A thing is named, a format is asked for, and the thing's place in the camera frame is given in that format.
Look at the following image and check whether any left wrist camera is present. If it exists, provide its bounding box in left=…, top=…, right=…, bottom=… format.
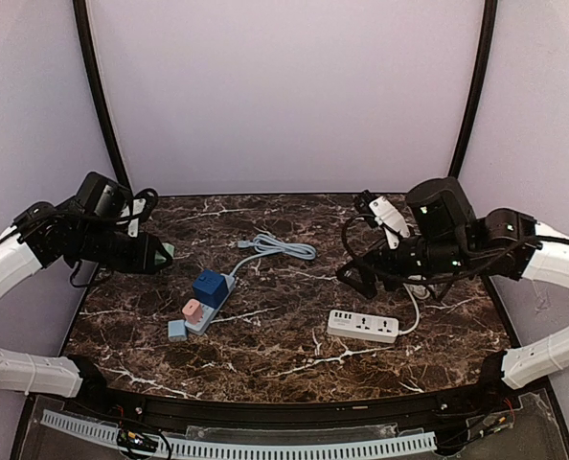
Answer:
left=75, top=172, right=132, bottom=218

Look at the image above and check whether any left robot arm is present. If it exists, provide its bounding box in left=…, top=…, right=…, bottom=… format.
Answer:
left=0, top=199, right=174, bottom=399

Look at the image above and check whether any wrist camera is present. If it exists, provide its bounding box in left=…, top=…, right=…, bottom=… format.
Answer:
left=353, top=190, right=410, bottom=249
left=75, top=172, right=132, bottom=218

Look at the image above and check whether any light blue power cable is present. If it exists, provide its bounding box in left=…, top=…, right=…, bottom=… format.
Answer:
left=228, top=233, right=317, bottom=279

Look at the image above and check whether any light blue power strip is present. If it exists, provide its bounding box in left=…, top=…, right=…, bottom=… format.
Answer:
left=185, top=273, right=236, bottom=335

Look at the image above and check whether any light blue plug adapter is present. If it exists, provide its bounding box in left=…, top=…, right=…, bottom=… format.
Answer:
left=168, top=320, right=188, bottom=342

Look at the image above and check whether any green plug adapter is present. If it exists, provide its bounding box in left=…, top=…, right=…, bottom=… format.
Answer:
left=153, top=242, right=176, bottom=268

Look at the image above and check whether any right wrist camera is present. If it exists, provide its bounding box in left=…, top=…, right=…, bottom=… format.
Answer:
left=353, top=190, right=410, bottom=249

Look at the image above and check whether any white power strip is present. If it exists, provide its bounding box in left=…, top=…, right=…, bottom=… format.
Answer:
left=327, top=310, right=399, bottom=344

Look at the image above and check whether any grey slotted cable duct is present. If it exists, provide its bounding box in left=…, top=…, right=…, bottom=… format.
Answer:
left=39, top=409, right=437, bottom=459

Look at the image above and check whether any left black frame post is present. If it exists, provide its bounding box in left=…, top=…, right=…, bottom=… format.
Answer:
left=72, top=0, right=132, bottom=189

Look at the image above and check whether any blue cube socket adapter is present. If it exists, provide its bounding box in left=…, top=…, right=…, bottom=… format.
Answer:
left=192, top=269, right=229, bottom=309

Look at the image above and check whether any black frame post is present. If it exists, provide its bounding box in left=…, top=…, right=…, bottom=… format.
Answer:
left=447, top=0, right=499, bottom=178
left=72, top=0, right=132, bottom=189

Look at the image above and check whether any black front rail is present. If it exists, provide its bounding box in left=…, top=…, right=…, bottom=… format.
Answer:
left=64, top=385, right=507, bottom=432

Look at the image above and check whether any right black frame post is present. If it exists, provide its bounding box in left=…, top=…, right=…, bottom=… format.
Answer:
left=447, top=0, right=499, bottom=178

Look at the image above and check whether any pink plug adapter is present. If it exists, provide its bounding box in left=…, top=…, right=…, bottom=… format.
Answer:
left=182, top=299, right=203, bottom=325

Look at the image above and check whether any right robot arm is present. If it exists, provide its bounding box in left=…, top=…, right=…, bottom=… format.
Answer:
left=336, top=177, right=569, bottom=299

